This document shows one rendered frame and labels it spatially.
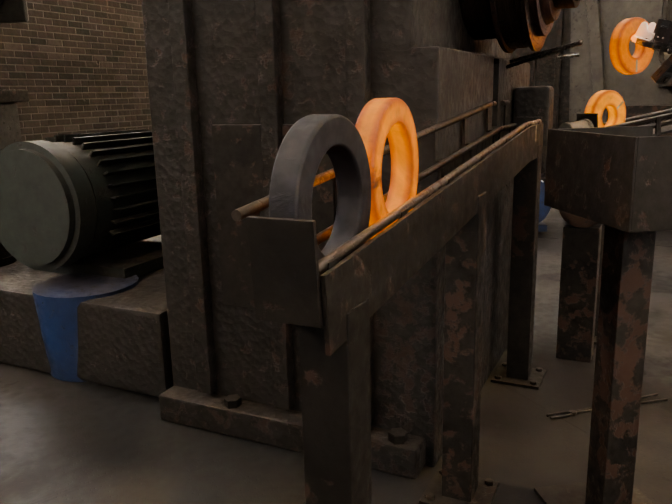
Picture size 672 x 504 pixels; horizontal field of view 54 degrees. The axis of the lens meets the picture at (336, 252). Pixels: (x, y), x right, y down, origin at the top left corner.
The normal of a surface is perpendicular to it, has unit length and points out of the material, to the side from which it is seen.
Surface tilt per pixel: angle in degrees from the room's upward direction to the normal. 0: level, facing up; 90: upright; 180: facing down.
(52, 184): 90
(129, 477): 0
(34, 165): 90
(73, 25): 90
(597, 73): 90
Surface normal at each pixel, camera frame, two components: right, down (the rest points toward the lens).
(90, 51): 0.90, 0.08
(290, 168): -0.39, -0.30
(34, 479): -0.02, -0.97
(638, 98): -0.64, 0.19
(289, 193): -0.43, -0.01
